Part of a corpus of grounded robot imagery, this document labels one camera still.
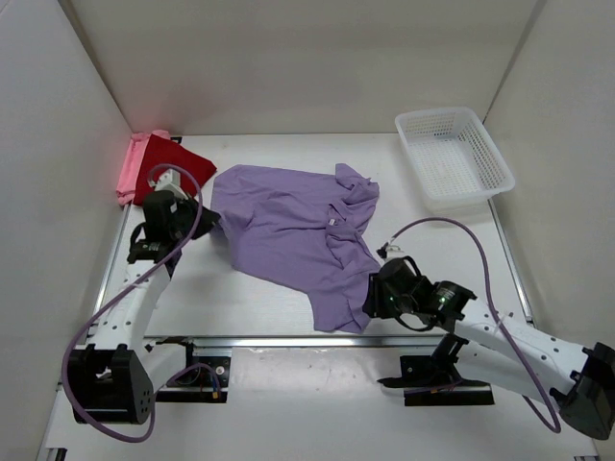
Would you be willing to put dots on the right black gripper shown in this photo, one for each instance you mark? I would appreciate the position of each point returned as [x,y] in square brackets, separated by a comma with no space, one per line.
[375,304]

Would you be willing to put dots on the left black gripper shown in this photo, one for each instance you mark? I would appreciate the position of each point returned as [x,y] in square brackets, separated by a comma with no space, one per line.
[208,219]

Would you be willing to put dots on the red t shirt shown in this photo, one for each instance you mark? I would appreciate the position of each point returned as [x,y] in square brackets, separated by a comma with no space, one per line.
[160,150]

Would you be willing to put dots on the pink t shirt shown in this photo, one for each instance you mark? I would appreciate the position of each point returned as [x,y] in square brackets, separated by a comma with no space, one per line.
[126,186]

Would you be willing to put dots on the lavender garment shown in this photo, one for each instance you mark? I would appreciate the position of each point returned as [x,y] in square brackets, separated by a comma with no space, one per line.
[303,231]

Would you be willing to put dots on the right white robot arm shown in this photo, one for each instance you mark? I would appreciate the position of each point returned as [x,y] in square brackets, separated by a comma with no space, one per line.
[480,345]

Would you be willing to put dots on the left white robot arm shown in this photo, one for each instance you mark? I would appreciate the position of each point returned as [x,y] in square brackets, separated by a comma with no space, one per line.
[114,377]

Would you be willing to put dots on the white plastic basket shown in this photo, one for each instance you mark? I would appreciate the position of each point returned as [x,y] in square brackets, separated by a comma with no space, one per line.
[453,158]

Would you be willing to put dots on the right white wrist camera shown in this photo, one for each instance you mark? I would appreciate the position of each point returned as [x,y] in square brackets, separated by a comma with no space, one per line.
[389,251]

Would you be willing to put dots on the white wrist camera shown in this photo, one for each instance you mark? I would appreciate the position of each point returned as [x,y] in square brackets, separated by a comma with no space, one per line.
[389,251]
[169,180]

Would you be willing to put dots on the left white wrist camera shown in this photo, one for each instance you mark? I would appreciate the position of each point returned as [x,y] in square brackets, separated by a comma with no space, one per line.
[169,180]

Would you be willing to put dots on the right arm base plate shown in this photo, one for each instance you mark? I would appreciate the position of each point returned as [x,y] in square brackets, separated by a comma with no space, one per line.
[427,384]

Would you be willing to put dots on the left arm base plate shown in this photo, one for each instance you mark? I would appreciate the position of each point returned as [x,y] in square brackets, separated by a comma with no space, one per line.
[202,385]

